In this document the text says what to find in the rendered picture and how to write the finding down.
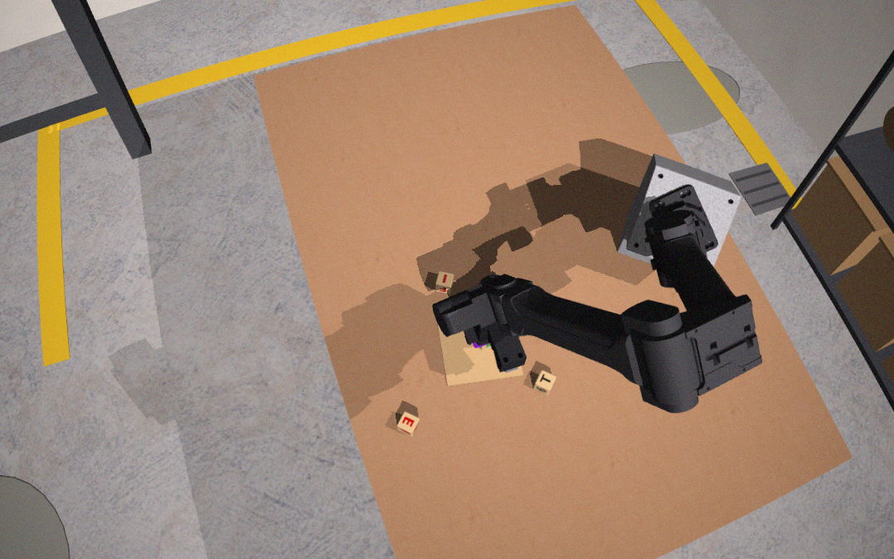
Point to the tan flat mat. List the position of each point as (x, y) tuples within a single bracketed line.
[(466, 364)]

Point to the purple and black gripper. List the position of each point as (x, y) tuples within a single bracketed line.
[(471, 337)]

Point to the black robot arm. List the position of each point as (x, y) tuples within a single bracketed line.
[(675, 346)]

